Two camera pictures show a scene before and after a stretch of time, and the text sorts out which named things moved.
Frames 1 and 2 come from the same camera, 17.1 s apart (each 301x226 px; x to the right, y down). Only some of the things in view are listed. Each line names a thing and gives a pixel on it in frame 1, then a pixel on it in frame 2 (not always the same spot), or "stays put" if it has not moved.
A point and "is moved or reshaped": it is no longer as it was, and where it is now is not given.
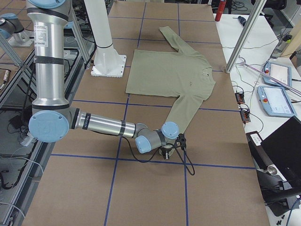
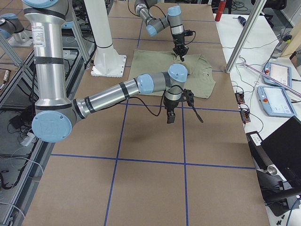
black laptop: (283, 147) stays put
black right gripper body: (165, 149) to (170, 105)
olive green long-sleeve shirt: (187, 74) is moved or reshaped
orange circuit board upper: (240, 98) stays put
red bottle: (220, 10) stays put
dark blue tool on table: (242, 20) stays put
